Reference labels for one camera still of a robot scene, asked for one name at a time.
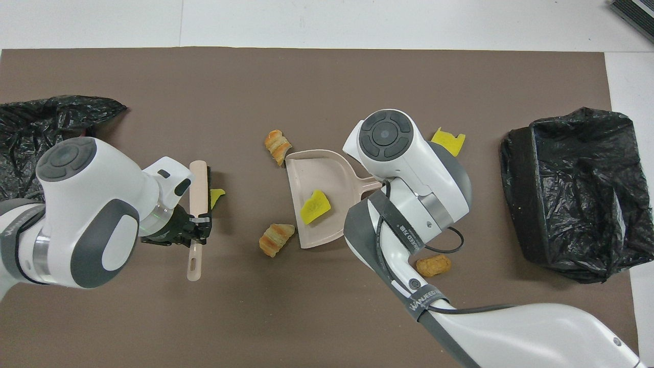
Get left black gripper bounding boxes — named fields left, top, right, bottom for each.
left=141, top=205, right=212, bottom=246

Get black bag bin pink liner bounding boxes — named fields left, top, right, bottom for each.
left=0, top=95, right=128, bottom=202

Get beige hand brush black bristles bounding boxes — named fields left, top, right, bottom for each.
left=186, top=160, right=213, bottom=283

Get beige plastic dustpan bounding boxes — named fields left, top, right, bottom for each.
left=285, top=149, right=382, bottom=249

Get black bag lined bin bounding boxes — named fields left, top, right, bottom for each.
left=500, top=107, right=654, bottom=284

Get brown table mat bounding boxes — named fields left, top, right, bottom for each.
left=0, top=47, right=641, bottom=368

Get brown bread nugget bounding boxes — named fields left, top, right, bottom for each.
left=415, top=254, right=452, bottom=278

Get grey ridged box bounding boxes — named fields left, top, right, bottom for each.
left=609, top=0, right=654, bottom=44

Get striped croissant piece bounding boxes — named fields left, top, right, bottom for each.
left=259, top=223, right=296, bottom=258
left=264, top=130, right=292, bottom=167

